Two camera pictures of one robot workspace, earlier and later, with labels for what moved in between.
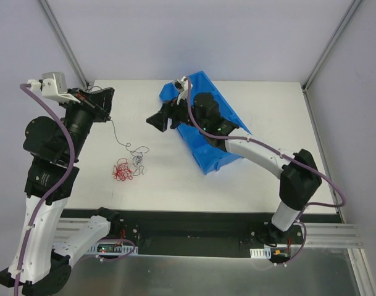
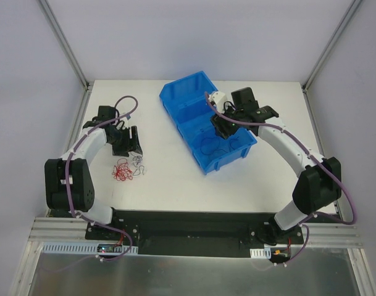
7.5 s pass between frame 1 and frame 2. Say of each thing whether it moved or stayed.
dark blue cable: moved
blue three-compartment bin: stayed
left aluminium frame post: stayed
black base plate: stayed
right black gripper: moved
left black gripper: moved
